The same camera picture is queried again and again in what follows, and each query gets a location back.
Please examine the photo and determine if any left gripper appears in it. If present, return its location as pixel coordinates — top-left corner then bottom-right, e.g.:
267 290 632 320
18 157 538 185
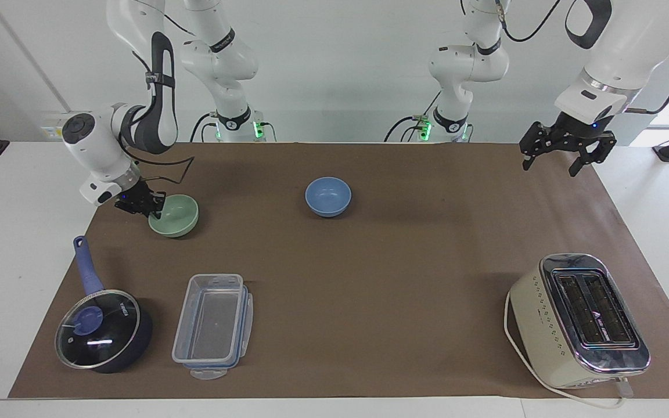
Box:
519 113 618 178

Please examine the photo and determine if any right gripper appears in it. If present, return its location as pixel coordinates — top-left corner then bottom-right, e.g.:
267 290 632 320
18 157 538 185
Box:
114 181 167 221

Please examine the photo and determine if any green bowl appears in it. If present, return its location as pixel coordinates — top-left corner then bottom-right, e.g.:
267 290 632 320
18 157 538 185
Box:
148 194 200 239

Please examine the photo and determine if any blue bowl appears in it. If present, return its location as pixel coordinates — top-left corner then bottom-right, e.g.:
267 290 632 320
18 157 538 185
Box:
304 176 353 218

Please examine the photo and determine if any dark blue saucepan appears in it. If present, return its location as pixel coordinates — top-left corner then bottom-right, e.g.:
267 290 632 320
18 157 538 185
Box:
54 235 154 374

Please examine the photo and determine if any clear plastic food container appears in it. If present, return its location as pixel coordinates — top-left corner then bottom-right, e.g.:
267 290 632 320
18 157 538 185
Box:
171 273 254 381

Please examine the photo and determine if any glass lid with blue knob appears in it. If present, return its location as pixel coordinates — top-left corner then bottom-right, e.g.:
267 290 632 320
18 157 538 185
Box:
54 289 141 370

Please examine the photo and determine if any cream and chrome toaster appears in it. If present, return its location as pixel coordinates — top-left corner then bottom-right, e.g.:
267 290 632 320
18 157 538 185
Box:
508 252 652 390

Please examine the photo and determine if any black cable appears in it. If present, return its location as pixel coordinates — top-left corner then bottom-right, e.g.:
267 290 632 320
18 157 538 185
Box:
118 135 196 186
625 34 669 116
189 112 220 143
494 0 563 44
383 89 443 143

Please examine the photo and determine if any white toaster cord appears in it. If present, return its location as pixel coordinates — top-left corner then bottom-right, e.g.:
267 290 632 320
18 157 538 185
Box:
503 289 635 410

